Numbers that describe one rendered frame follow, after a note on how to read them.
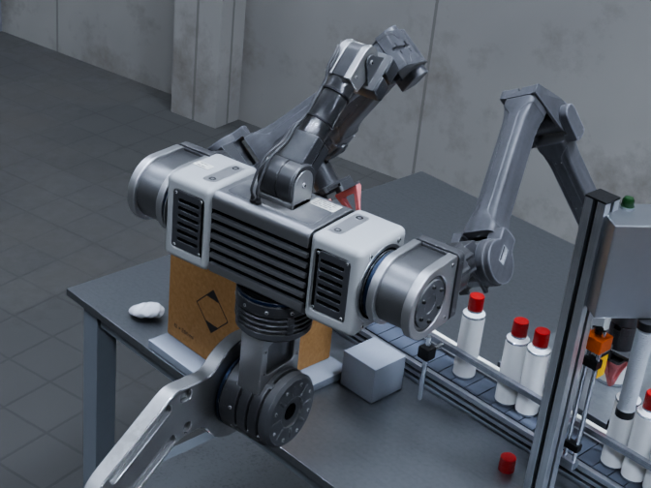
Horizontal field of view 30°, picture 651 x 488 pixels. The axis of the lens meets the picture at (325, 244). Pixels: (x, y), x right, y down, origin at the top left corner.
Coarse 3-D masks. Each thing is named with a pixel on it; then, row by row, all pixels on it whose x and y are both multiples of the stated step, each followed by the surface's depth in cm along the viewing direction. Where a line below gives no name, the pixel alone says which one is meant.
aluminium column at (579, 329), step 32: (608, 192) 217; (576, 256) 220; (576, 288) 223; (576, 320) 224; (576, 352) 228; (544, 384) 234; (576, 384) 234; (544, 416) 236; (544, 448) 239; (544, 480) 241
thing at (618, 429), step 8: (616, 400) 242; (640, 400) 242; (616, 416) 242; (608, 424) 246; (616, 424) 243; (624, 424) 242; (632, 424) 242; (608, 432) 245; (616, 432) 243; (624, 432) 243; (616, 440) 244; (624, 440) 244; (608, 448) 246; (608, 456) 246; (616, 456) 246; (624, 456) 246; (608, 464) 247; (616, 464) 246
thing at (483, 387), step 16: (384, 336) 285; (400, 336) 286; (416, 352) 280; (448, 352) 281; (432, 368) 275; (448, 368) 275; (464, 384) 270; (480, 384) 270; (496, 384) 271; (512, 416) 261; (576, 432) 258; (592, 448) 253; (592, 464) 248; (624, 480) 245
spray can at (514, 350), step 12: (516, 324) 256; (528, 324) 256; (516, 336) 257; (504, 348) 260; (516, 348) 257; (504, 360) 260; (516, 360) 258; (504, 372) 261; (516, 372) 260; (504, 384) 262; (504, 396) 263; (516, 396) 263
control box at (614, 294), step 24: (624, 216) 215; (648, 216) 216; (624, 240) 212; (648, 240) 213; (600, 264) 217; (624, 264) 215; (648, 264) 216; (600, 288) 217; (624, 288) 217; (648, 288) 218; (600, 312) 219; (624, 312) 220; (648, 312) 221
